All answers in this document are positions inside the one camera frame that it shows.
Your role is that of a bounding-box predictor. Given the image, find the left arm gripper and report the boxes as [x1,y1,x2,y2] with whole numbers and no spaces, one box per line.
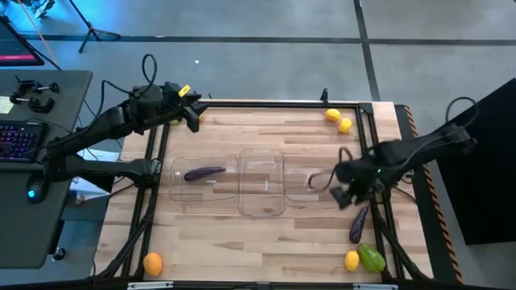
[160,81,210,134]

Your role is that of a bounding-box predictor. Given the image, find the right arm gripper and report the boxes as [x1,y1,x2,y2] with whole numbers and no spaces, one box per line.
[330,155,389,211]

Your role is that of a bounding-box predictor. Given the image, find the purple eggplant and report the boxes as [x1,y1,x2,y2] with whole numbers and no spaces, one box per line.
[348,205,370,245]
[183,166,227,182]

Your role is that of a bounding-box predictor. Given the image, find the green bell pepper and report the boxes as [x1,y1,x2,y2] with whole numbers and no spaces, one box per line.
[357,242,387,274]

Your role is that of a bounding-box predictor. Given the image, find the orange fruit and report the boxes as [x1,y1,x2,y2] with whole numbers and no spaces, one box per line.
[143,251,164,278]

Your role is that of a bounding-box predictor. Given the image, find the clear plastic bin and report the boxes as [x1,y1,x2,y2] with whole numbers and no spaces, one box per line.
[168,155,239,202]
[236,147,287,218]
[283,155,347,202]

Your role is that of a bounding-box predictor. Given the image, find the black orange hazard strip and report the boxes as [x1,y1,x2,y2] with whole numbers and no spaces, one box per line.
[394,104,464,285]

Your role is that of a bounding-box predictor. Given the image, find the white papers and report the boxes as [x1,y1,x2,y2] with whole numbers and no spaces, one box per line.
[70,147,123,202]

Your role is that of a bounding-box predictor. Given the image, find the black tripod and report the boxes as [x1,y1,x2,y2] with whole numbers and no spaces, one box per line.
[66,0,122,55]

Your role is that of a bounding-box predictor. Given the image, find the large black panel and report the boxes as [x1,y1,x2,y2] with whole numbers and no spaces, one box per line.
[436,77,516,247]

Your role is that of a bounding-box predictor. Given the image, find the black computer mouse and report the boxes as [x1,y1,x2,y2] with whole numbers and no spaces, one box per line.
[25,179,50,205]

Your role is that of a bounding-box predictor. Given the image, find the backlit keyboard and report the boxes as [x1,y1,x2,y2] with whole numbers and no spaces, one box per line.
[0,120,48,164]

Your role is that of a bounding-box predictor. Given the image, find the pale sticky note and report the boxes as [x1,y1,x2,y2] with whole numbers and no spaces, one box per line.
[0,95,15,115]

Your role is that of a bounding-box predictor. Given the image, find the black monitor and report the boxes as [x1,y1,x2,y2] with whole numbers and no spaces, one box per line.
[0,18,45,67]

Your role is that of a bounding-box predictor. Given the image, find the grey desk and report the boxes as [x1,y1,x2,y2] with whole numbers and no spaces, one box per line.
[0,70,94,270]

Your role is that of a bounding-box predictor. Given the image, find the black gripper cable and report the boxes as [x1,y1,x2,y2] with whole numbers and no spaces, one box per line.
[307,146,356,193]

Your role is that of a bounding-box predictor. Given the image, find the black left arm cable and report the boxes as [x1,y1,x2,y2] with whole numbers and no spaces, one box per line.
[82,53,159,122]

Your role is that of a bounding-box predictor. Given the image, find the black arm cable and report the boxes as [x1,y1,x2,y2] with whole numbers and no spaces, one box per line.
[82,53,159,122]
[444,96,480,131]

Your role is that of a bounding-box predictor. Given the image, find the black table frame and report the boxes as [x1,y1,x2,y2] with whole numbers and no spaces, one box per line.
[90,98,435,290]

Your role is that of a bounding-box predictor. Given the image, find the white bracket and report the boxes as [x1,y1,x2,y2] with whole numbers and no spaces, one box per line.
[127,281,175,290]
[353,283,399,290]

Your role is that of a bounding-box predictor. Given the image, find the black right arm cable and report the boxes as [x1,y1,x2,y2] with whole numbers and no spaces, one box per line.
[444,96,480,131]

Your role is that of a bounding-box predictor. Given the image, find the orange cord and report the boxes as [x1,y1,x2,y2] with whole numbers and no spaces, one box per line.
[15,0,54,65]

